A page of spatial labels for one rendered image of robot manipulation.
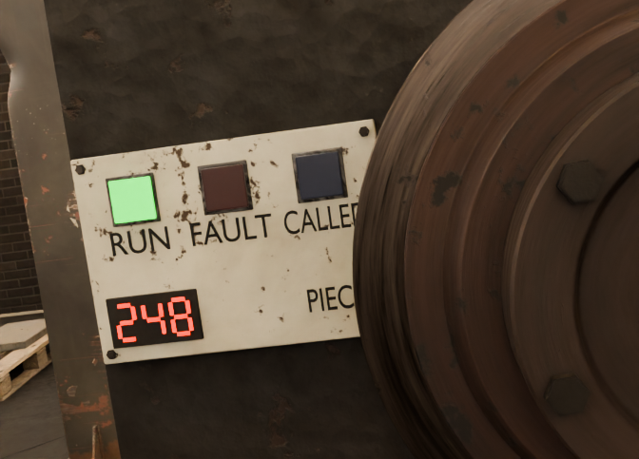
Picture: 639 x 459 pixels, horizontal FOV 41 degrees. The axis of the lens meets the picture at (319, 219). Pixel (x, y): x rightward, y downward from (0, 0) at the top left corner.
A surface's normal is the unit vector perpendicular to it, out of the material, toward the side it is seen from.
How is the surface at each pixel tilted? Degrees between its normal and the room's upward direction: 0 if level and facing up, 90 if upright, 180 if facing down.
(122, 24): 90
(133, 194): 90
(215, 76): 90
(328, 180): 90
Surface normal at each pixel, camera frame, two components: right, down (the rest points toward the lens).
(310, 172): -0.09, 0.13
